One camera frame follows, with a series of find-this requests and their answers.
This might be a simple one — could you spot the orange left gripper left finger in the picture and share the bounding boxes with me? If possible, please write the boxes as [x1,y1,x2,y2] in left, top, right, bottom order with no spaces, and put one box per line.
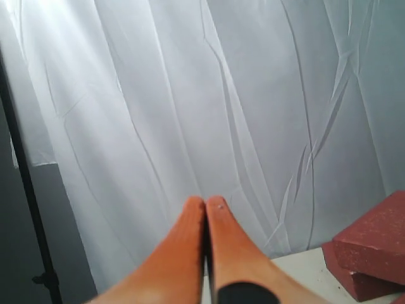
[91,196,206,304]

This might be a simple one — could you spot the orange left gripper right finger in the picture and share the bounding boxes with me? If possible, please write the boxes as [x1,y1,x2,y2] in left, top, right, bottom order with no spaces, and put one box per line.
[206,196,320,303]

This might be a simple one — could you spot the red brick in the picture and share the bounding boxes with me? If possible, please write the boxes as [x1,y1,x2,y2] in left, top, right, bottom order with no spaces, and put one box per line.
[332,191,404,285]
[390,293,405,304]

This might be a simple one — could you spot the red brick far left base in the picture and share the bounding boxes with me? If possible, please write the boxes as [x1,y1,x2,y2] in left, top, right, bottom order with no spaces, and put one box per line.
[321,242,404,302]

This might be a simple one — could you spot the black backdrop stand pole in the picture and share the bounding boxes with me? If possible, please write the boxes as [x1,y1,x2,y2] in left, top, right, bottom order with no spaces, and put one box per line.
[1,59,63,304]

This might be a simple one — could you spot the white backdrop cloth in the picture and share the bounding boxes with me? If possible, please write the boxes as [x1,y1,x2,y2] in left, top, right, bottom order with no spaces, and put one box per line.
[1,1,404,291]

